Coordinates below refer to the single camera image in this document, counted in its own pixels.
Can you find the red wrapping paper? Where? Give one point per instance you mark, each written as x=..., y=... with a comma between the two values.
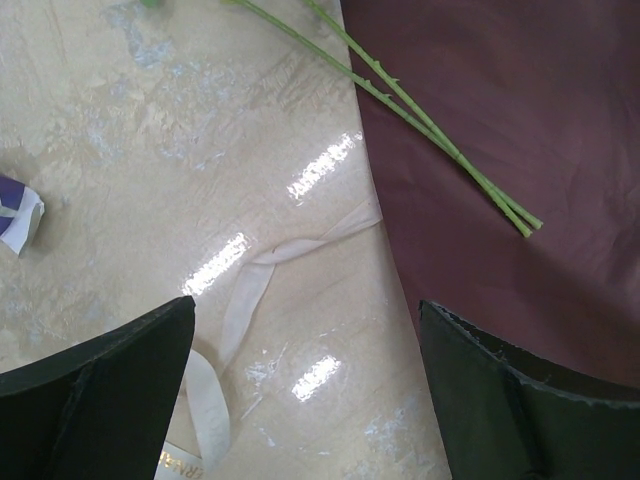
x=543, y=98

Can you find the cream ribbon gold lettering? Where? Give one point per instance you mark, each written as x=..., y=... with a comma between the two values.
x=205, y=399

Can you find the small pink rose stem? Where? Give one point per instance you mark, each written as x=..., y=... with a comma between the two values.
x=523, y=220

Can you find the purple white toothpaste box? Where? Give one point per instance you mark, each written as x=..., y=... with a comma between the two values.
x=21, y=212

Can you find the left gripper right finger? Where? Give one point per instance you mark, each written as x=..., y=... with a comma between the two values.
x=505, y=413

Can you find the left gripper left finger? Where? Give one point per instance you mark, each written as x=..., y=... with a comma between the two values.
x=102, y=408

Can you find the white rose stem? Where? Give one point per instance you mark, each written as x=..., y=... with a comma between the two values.
x=390, y=100

